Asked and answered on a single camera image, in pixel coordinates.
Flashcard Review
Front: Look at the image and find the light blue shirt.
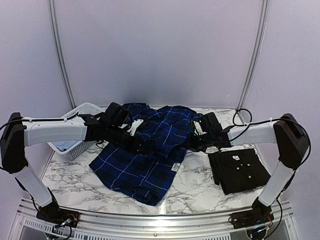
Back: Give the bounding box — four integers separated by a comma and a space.
52, 140, 78, 152

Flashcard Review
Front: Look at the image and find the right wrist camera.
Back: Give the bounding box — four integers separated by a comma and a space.
190, 120, 204, 136

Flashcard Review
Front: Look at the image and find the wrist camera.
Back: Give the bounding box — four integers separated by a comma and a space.
190, 120, 204, 136
126, 119, 144, 136

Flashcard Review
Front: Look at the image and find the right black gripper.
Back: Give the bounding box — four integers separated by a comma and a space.
181, 132, 214, 152

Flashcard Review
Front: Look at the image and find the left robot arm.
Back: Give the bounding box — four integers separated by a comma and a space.
0, 102, 148, 223

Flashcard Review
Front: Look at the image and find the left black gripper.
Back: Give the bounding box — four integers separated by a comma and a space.
105, 124, 150, 155

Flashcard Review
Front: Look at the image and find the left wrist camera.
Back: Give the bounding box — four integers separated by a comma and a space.
126, 119, 144, 136

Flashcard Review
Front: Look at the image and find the folded black shirt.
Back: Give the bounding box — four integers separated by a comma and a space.
208, 148, 271, 195

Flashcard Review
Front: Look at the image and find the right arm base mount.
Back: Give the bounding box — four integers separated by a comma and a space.
228, 209, 274, 229

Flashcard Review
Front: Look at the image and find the aluminium front table rail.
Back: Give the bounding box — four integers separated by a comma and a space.
8, 198, 301, 240

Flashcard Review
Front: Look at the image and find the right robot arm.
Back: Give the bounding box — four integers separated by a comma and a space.
187, 112, 312, 224

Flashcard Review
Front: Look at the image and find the blue plaid long sleeve shirt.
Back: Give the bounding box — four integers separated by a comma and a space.
89, 102, 203, 206

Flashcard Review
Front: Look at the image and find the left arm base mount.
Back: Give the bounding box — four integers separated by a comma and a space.
36, 208, 80, 228

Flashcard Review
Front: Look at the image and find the white plastic laundry basket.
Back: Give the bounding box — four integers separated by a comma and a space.
47, 102, 105, 160

